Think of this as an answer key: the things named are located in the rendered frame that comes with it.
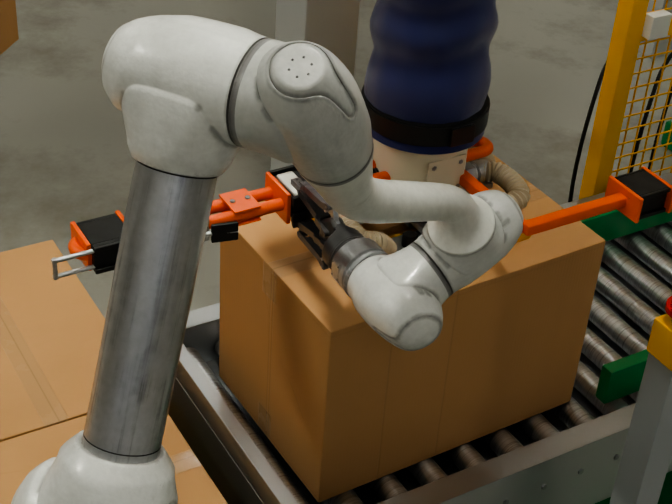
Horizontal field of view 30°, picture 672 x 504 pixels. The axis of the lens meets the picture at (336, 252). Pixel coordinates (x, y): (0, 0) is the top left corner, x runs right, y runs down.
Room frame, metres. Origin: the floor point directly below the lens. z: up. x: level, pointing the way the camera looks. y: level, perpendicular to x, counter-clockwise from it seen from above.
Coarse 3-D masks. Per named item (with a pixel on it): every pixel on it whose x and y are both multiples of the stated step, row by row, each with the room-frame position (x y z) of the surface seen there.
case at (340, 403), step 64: (256, 256) 1.82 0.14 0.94; (512, 256) 1.87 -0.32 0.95; (576, 256) 1.90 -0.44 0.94; (256, 320) 1.82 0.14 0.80; (320, 320) 1.64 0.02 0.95; (448, 320) 1.75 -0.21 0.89; (512, 320) 1.83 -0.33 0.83; (576, 320) 1.92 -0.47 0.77; (256, 384) 1.81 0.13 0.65; (320, 384) 1.63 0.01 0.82; (384, 384) 1.68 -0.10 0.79; (448, 384) 1.76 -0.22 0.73; (512, 384) 1.85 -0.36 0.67; (320, 448) 1.62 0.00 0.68; (384, 448) 1.69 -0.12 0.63; (448, 448) 1.77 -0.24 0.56
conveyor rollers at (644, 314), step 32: (608, 256) 2.50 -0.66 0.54; (640, 256) 2.53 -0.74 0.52; (608, 288) 2.36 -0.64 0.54; (640, 288) 2.39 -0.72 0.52; (608, 320) 2.23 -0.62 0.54; (640, 320) 2.26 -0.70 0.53; (192, 352) 2.01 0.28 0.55; (608, 352) 2.11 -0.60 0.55; (576, 384) 2.03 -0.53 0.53; (576, 416) 1.91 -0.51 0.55; (512, 448) 1.80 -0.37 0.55; (288, 480) 1.67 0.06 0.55; (384, 480) 1.68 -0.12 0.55
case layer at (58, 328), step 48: (0, 288) 2.19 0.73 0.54; (48, 288) 2.20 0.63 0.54; (0, 336) 2.02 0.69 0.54; (48, 336) 2.04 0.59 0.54; (96, 336) 2.05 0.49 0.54; (0, 384) 1.88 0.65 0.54; (48, 384) 1.89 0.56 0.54; (0, 432) 1.74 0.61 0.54; (48, 432) 1.75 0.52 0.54; (0, 480) 1.62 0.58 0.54; (192, 480) 1.65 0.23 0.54
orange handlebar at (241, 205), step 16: (480, 144) 2.04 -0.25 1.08; (384, 176) 1.89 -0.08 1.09; (464, 176) 1.90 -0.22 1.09; (240, 192) 1.79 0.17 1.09; (256, 192) 1.80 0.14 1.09; (272, 192) 1.81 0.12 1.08; (224, 208) 1.76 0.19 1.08; (240, 208) 1.74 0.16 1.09; (256, 208) 1.75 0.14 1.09; (272, 208) 1.77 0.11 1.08; (576, 208) 1.82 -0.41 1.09; (592, 208) 1.83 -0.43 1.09; (608, 208) 1.85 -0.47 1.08; (240, 224) 1.74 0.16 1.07; (528, 224) 1.76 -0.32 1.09; (544, 224) 1.77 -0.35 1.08; (560, 224) 1.79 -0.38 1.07
